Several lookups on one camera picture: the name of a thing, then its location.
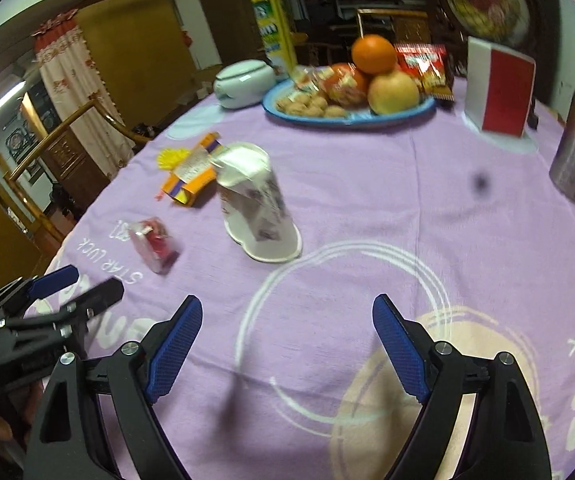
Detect white red patterned curtain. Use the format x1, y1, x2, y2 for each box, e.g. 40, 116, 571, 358
32, 8, 135, 181

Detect orange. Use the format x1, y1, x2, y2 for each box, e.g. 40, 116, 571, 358
351, 33, 398, 75

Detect orange cardboard box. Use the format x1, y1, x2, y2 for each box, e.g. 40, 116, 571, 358
161, 132, 223, 207

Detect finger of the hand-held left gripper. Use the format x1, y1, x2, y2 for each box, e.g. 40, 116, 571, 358
4, 278, 125, 334
0, 265, 80, 316

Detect red snack packet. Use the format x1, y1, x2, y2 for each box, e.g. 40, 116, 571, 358
396, 43, 447, 78
420, 62, 456, 99

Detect white round container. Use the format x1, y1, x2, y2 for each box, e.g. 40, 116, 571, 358
214, 60, 275, 109

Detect wooden side table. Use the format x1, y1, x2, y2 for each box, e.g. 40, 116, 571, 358
356, 8, 431, 47

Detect red and white box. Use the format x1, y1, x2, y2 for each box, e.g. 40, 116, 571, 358
464, 36, 537, 138

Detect blue round plate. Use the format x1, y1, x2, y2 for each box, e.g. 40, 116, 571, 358
262, 66, 437, 128

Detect clear wrapped candies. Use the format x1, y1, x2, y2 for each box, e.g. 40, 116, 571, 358
290, 66, 329, 92

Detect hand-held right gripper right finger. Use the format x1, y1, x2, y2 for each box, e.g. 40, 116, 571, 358
372, 294, 553, 480

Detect wooden chair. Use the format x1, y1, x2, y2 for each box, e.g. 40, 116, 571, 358
7, 100, 154, 223

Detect wrapped orange snack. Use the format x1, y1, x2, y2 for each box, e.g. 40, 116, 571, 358
325, 62, 371, 108

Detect small red candy packet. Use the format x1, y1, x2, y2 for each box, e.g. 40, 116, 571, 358
130, 216, 178, 275

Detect framed round decorative plate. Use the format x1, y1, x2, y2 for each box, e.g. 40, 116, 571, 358
430, 0, 543, 63

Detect pile of walnuts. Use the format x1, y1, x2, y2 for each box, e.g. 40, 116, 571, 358
276, 91, 349, 119

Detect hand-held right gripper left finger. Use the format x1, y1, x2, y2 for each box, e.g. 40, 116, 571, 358
23, 295, 203, 480

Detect yellow paper scrap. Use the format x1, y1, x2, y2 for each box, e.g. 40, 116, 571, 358
156, 147, 188, 172

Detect yellow apple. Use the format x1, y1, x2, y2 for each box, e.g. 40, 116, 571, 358
368, 71, 421, 115

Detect tall yellow box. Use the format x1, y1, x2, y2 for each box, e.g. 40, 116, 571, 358
248, 0, 298, 82

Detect white paper cup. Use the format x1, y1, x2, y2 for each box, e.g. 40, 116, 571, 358
210, 142, 302, 263

